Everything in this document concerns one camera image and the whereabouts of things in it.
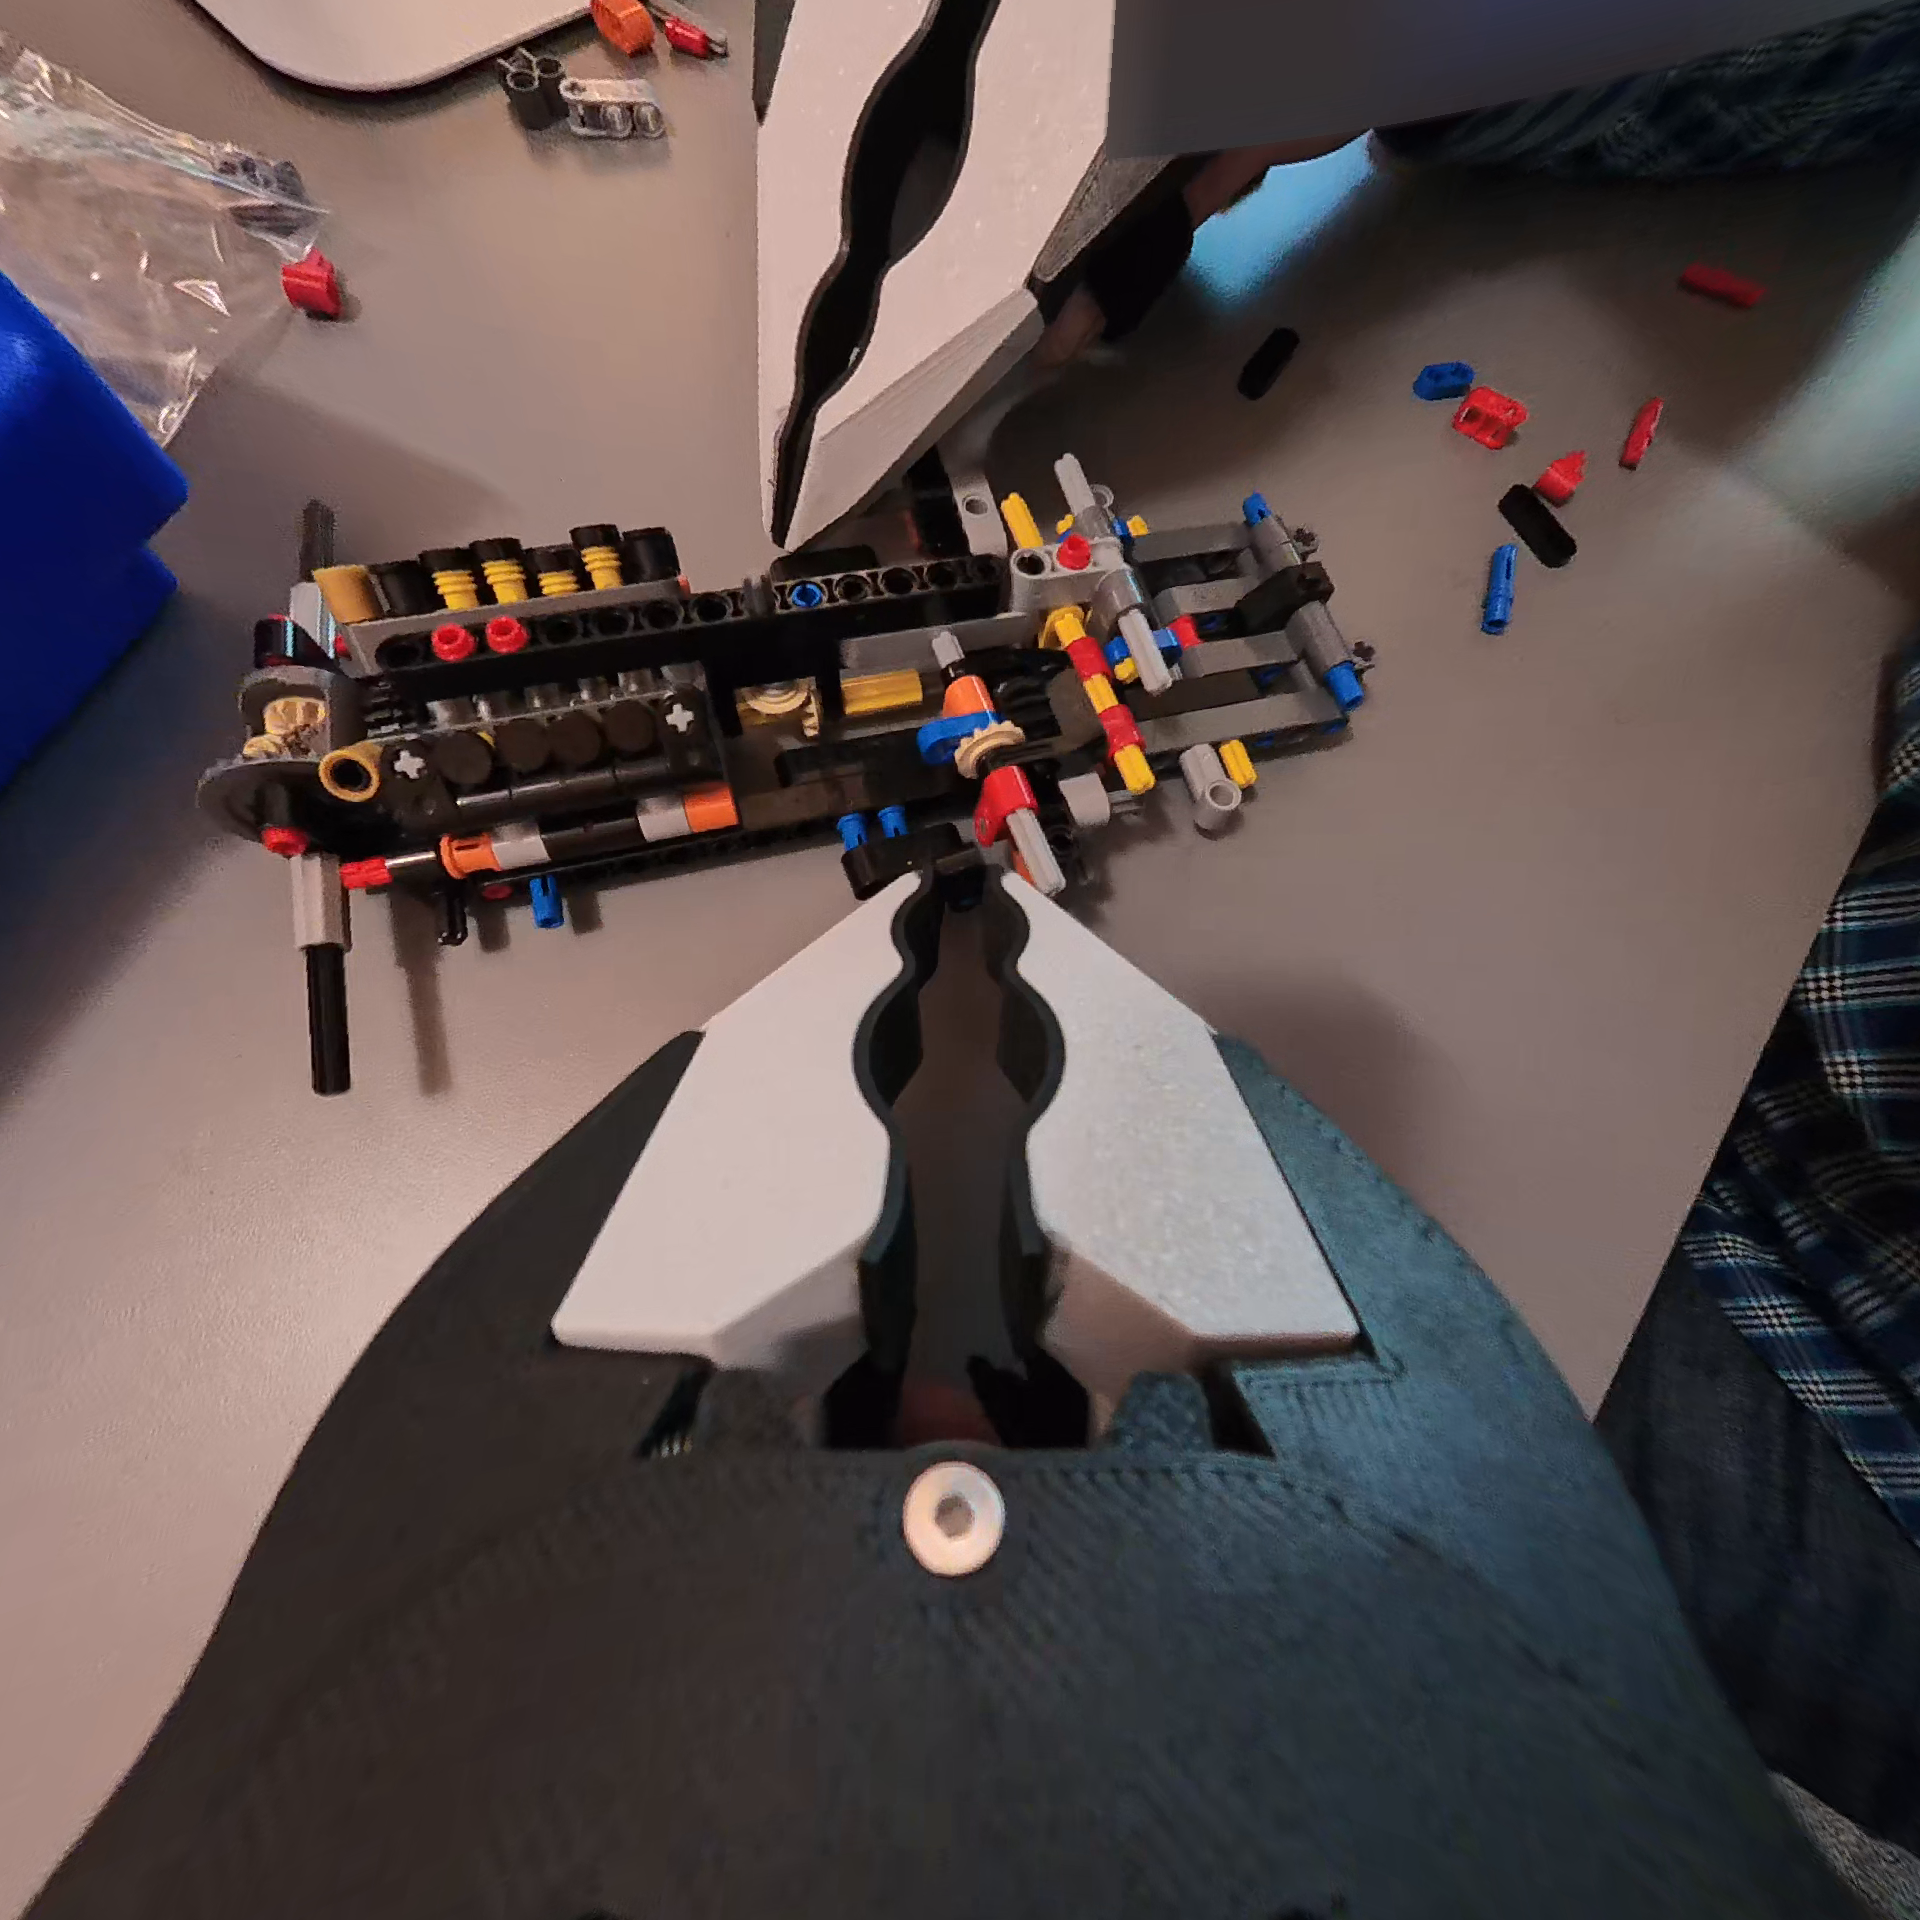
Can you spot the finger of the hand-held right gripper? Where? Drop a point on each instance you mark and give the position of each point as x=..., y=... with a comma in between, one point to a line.
x=1037, y=135
x=804, y=135

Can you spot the small blue lego piece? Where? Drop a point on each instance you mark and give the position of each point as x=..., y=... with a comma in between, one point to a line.
x=1443, y=381

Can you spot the red lego cone piece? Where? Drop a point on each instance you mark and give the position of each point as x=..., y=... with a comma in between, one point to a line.
x=1559, y=475

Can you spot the white rounded tray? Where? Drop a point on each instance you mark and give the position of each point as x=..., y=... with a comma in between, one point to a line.
x=375, y=38

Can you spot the orange lego piece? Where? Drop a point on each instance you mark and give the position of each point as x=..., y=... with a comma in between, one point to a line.
x=622, y=18

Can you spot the light grey lego beam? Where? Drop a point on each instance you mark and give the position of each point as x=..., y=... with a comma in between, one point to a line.
x=617, y=106

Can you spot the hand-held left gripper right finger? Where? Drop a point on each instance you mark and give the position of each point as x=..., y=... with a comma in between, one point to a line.
x=1186, y=1185

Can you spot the plaid shirt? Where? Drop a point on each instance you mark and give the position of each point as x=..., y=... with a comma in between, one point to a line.
x=1829, y=1126

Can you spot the clear plastic bag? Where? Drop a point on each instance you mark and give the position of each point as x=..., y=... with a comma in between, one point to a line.
x=106, y=224

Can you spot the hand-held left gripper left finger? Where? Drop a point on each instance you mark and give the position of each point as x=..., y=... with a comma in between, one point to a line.
x=721, y=1185

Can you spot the red lego bush piece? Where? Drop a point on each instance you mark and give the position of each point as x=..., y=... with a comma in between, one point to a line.
x=313, y=282

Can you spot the black lego beam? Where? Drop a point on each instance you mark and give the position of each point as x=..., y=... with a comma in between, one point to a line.
x=1539, y=525

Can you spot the black lego connector piece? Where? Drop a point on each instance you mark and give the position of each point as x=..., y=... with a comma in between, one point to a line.
x=901, y=862

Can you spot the red lego connector block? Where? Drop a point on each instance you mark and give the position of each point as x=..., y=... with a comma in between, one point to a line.
x=1489, y=416

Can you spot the long blue lego pin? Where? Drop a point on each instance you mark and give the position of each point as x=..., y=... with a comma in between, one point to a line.
x=1498, y=589

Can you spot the dark grey lego connector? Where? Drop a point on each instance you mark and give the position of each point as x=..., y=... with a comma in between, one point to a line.
x=533, y=82
x=270, y=187

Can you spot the lego vehicle chassis assembly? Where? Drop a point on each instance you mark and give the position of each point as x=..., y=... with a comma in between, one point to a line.
x=599, y=616

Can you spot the person's right forearm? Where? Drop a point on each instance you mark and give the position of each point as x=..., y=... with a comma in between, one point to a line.
x=1652, y=106

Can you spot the black lego pin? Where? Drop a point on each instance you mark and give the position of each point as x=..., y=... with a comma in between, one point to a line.
x=1268, y=360

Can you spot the blue plastic storage bin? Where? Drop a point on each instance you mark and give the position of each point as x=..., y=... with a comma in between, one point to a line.
x=77, y=525

